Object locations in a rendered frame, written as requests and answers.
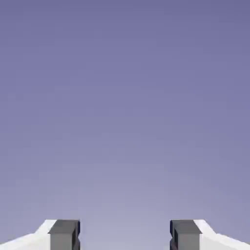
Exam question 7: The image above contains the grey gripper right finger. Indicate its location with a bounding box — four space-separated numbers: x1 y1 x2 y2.
169 219 250 250

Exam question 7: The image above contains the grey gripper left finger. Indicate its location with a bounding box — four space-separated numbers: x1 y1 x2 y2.
0 219 81 250

